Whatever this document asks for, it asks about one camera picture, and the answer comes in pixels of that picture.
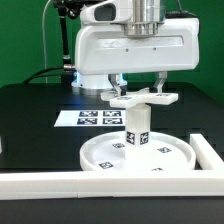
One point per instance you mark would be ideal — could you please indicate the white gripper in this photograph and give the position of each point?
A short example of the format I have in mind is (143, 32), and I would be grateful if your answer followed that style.
(105, 49)

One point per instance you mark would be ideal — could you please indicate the white cross-shaped table base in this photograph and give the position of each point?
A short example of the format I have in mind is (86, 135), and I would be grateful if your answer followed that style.
(143, 96)

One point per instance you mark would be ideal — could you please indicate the white round table top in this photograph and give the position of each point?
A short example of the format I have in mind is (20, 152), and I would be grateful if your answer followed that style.
(112, 152)

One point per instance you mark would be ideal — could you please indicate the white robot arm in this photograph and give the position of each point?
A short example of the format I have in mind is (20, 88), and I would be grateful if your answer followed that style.
(148, 15)

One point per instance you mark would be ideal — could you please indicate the white marker sheet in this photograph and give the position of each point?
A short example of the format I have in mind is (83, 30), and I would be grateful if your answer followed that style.
(87, 118)

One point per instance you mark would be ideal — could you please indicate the white L-shaped fence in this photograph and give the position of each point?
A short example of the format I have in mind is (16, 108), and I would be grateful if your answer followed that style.
(207, 181)

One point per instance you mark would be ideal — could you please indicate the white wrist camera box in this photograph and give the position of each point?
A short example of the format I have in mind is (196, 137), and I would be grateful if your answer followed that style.
(108, 11)

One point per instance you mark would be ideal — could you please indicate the black camera stand pole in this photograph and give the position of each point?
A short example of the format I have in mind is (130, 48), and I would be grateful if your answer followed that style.
(71, 9)

